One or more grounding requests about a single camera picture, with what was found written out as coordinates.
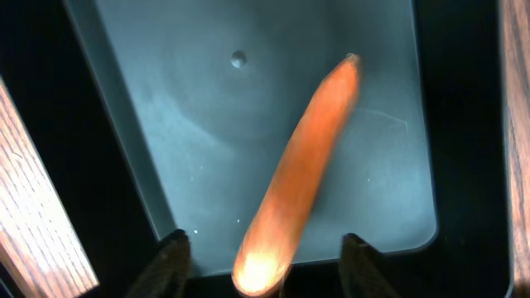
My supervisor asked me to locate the black tray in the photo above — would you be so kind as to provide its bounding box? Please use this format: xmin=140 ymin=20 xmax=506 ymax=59
xmin=1 ymin=0 xmax=513 ymax=297

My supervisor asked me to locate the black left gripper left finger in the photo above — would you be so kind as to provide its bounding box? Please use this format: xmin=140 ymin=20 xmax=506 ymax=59
xmin=125 ymin=229 xmax=191 ymax=298

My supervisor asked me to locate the orange carrot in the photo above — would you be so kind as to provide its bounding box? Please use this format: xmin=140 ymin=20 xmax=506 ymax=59
xmin=232 ymin=54 xmax=361 ymax=297

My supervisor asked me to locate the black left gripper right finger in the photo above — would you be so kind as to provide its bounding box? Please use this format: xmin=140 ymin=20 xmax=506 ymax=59
xmin=338 ymin=233 xmax=402 ymax=298

